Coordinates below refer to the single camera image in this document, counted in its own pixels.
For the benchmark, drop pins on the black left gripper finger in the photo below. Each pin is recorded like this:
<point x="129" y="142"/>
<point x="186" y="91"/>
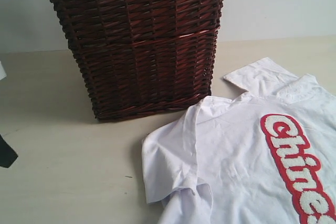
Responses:
<point x="7" y="154"/>

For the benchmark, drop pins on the dark brown wicker basket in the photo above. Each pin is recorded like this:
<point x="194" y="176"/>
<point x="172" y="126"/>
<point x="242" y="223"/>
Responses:
<point x="142" y="57"/>

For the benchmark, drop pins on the white t-shirt red lettering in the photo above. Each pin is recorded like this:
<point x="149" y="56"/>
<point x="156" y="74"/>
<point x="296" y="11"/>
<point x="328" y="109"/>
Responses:
<point x="267" y="156"/>

